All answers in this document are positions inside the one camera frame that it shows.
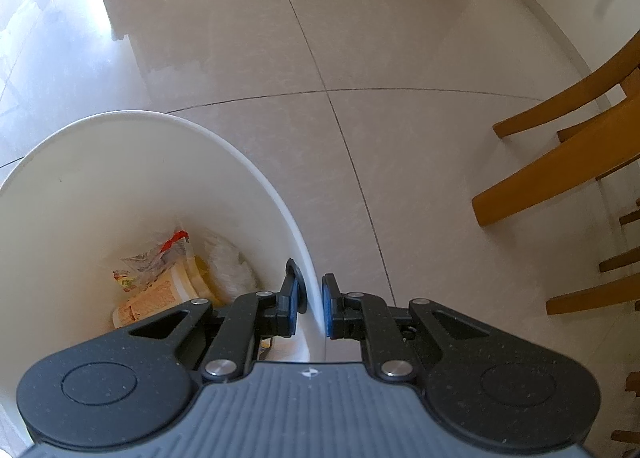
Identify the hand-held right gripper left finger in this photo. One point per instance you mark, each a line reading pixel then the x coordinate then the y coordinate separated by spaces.
pixel 292 305

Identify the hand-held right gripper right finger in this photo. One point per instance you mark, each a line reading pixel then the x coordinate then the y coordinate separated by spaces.
pixel 327 308

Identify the clear plastic bag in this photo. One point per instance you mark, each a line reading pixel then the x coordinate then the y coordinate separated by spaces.
pixel 230 273

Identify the yellow paper drink cup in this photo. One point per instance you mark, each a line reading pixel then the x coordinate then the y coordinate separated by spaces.
pixel 160 299

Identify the clear wrapper with red strip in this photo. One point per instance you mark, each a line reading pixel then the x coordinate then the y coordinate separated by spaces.
pixel 150 263

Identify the white plastic trash bin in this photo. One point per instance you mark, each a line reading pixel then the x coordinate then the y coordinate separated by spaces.
pixel 90 198

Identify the wooden chair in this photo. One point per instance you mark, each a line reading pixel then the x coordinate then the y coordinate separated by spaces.
pixel 540 173

